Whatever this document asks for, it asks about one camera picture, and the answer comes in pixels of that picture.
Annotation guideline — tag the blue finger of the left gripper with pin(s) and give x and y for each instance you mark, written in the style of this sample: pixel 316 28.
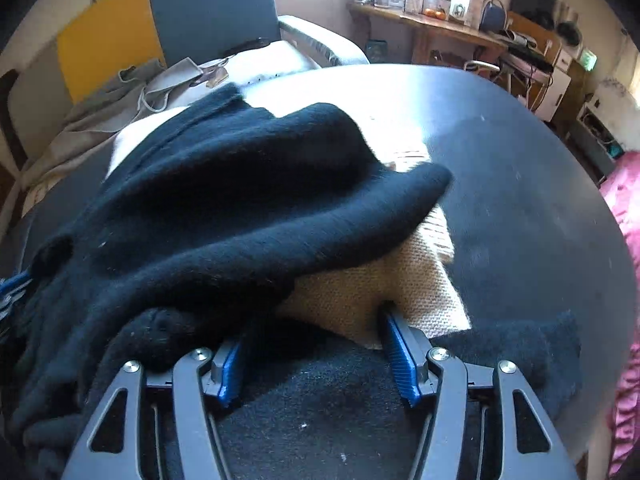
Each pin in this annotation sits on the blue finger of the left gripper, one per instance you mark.
pixel 11 290

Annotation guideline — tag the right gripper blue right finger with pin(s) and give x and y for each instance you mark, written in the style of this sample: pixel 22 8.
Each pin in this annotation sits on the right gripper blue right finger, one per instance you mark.
pixel 528 446

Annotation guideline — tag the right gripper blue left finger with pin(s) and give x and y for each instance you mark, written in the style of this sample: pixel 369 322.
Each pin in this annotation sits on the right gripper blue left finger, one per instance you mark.
pixel 161 426

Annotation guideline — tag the black knit sweater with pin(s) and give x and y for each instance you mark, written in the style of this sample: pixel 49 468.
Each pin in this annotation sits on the black knit sweater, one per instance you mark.
pixel 198 237

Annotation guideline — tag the folding stool with items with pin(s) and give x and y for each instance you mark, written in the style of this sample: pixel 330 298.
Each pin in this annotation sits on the folding stool with items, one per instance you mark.
pixel 521 60

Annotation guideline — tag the grey garment on chair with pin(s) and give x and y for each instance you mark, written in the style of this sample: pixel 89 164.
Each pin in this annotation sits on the grey garment on chair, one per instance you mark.
pixel 132 94

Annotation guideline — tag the grey yellow blue sofa chair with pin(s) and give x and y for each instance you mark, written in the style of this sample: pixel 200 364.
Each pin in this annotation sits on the grey yellow blue sofa chair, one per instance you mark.
pixel 65 50

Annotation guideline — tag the white small cabinet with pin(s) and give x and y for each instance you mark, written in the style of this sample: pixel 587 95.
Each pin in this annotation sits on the white small cabinet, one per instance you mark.
pixel 550 97

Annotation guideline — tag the wooden side table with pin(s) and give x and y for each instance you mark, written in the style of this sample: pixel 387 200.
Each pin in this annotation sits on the wooden side table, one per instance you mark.
pixel 425 30

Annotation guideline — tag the black television screen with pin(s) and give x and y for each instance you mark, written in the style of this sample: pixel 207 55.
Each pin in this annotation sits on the black television screen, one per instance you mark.
pixel 540 12

